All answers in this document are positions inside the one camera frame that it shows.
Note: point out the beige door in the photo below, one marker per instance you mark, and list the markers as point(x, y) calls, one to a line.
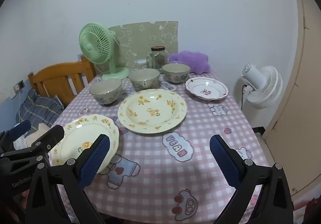
point(301, 113)

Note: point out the green desk fan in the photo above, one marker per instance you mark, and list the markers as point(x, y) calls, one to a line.
point(94, 43)

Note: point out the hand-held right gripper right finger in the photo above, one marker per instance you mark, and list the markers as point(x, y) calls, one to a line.
point(223, 161)

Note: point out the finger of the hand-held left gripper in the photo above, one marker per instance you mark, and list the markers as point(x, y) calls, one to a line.
point(51, 136)
point(21, 127)

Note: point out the pink checked tablecloth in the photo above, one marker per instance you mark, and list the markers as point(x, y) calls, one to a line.
point(155, 163)

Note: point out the white plate red print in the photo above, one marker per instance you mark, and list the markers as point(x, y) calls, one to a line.
point(200, 87)

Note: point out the scalloped yellow floral plate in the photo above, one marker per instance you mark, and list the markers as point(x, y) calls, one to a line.
point(75, 138)

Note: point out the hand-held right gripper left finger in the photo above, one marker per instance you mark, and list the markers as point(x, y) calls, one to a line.
point(96, 158)

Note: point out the white fan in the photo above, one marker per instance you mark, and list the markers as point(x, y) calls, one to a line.
point(263, 86)

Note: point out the white plastic bag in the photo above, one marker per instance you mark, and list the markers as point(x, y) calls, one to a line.
point(21, 142)

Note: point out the glass jar dark lid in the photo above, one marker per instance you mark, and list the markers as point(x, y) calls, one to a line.
point(159, 59)

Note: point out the grey-blue plaid pillow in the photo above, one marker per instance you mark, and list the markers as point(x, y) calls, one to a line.
point(37, 111)

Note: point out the olive printed wall mat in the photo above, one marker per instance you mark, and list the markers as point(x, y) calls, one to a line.
point(140, 36)

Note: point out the wooden bed headboard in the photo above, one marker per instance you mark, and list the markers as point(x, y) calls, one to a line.
point(55, 73)

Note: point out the purple plush toy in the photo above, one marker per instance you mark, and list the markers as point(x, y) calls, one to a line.
point(190, 59)

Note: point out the large yellow floral plate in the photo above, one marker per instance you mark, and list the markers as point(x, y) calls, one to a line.
point(152, 111)

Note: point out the small black box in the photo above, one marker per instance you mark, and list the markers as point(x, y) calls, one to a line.
point(258, 131)

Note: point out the wall socket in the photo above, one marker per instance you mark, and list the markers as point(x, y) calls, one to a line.
point(20, 85)

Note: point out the grey-green floral ceramic bowl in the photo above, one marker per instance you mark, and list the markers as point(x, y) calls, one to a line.
point(105, 92)
point(144, 79)
point(175, 72)

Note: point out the cotton swab container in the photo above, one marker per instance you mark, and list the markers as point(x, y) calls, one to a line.
point(141, 64)

